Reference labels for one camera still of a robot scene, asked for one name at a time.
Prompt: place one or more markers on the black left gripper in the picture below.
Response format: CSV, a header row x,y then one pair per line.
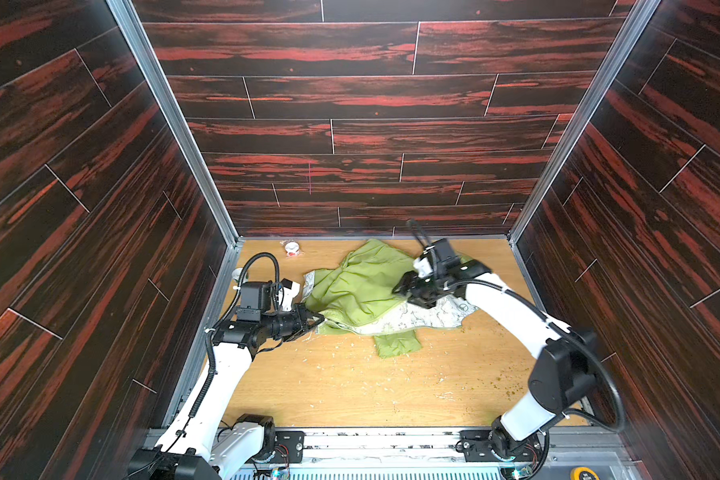
x,y
299,324

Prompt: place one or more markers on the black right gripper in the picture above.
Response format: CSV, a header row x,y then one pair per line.
x,y
423,288

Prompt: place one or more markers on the green Snoopy zip jacket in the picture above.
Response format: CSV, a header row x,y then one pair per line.
x,y
356,297

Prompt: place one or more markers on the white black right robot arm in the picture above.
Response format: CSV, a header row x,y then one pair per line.
x,y
565,369

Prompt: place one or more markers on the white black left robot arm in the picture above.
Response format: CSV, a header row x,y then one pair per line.
x,y
188,449

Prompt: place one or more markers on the white red tape roll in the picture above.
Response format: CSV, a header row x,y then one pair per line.
x,y
292,248

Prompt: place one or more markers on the small white green-dot cap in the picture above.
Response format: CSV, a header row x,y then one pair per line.
x,y
239,276

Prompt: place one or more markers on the yellow round tape measure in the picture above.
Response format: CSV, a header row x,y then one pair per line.
x,y
583,473

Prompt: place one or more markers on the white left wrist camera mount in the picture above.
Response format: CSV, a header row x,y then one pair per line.
x,y
287,295

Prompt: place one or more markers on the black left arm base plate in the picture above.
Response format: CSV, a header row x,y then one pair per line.
x,y
281,447

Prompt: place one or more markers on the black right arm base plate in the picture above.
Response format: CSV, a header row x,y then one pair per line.
x,y
485,445

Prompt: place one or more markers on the aluminium front frame rail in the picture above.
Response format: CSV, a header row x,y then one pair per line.
x,y
429,453

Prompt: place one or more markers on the aluminium corner post left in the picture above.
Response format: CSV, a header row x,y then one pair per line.
x,y
136,37

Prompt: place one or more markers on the aluminium corner post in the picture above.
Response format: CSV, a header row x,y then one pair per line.
x,y
136,37
624,42

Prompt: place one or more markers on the aluminium corner post right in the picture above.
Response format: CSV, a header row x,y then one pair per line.
x,y
624,42

